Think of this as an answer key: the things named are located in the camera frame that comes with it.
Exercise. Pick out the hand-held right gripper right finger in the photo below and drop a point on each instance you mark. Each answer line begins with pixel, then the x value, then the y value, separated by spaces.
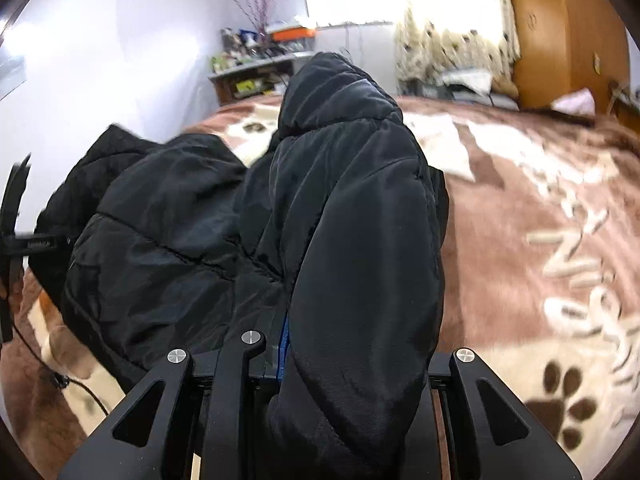
pixel 467 380

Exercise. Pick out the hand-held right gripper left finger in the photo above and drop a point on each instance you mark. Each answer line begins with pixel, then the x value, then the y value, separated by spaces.
pixel 250 360

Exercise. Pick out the black puffer jacket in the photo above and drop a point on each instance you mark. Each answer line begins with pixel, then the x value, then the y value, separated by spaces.
pixel 325 210

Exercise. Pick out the brown printed blanket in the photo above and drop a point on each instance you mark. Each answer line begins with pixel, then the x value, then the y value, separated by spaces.
pixel 525 260

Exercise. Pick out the cluttered white shelf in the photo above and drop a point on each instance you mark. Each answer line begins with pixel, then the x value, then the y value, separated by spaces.
pixel 250 77

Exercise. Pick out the brown stuffed toy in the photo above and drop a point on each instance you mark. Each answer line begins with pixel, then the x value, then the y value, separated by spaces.
pixel 506 87

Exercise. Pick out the pink cloth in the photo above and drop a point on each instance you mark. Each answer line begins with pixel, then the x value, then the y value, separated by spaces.
pixel 575 102

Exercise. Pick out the white folded cloth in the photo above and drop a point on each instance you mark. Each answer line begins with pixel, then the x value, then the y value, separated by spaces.
pixel 467 81

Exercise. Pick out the dried branches in vase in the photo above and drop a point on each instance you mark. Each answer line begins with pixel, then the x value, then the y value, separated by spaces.
pixel 260 5

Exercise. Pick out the orange box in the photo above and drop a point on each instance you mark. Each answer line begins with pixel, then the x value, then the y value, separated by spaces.
pixel 292 34

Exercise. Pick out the cream patterned curtain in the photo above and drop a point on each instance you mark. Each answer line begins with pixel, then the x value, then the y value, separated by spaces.
pixel 455 20

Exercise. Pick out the wooden wardrobe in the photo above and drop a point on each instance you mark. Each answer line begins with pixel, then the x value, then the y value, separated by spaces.
pixel 560 25

